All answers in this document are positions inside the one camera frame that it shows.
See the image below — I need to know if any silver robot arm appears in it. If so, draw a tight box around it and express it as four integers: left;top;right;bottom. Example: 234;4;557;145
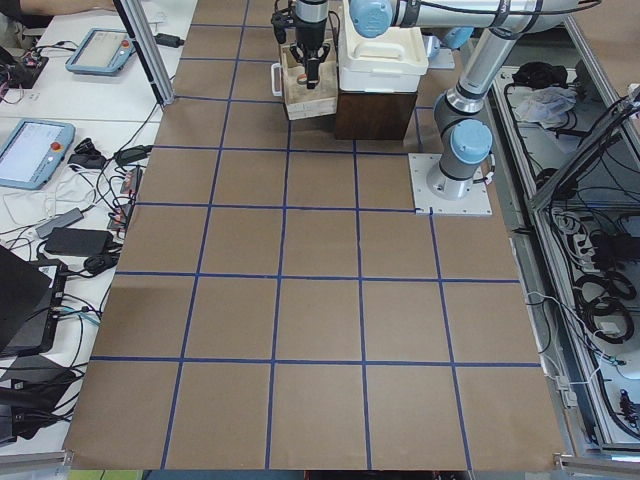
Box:
344;0;597;201

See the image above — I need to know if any white plastic tray box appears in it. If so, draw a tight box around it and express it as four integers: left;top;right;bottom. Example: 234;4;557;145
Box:
338;21;429;93

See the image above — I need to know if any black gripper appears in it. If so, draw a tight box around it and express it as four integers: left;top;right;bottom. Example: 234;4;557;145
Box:
289;17;331;90

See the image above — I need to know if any dark wooden drawer cabinet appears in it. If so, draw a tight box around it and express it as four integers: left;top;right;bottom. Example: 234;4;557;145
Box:
334;90;418;140

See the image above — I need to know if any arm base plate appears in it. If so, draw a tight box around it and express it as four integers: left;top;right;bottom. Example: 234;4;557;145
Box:
423;35;455;70
408;153;492;217

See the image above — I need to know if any black laptop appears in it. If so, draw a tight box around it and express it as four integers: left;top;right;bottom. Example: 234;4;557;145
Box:
1;247;68;358

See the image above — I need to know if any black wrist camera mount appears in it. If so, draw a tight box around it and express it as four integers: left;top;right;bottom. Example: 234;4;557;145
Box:
271;4;297;45

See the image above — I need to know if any aluminium frame post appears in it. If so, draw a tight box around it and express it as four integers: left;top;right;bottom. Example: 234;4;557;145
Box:
113;0;175;107

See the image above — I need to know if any lower teach pendant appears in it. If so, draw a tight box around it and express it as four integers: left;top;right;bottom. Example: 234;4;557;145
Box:
1;118;76;190

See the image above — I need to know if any white crumpled cloth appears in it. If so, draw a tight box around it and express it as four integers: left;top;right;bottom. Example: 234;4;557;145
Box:
514;87;577;128

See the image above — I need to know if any upper teach pendant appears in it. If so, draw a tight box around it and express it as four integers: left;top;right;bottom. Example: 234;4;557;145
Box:
65;28;134;77

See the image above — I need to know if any grey usb hub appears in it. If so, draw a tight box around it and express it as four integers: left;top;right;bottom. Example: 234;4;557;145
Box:
35;208;84;239

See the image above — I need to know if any black power adapter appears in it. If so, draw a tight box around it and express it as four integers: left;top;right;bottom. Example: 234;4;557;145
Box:
44;228;114;257

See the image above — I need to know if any teach pendant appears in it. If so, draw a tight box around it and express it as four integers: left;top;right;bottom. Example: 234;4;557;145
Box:
1;118;76;190
65;28;134;77

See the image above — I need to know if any wooden drawer white handle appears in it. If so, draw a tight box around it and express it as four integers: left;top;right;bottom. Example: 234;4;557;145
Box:
270;42;341;121

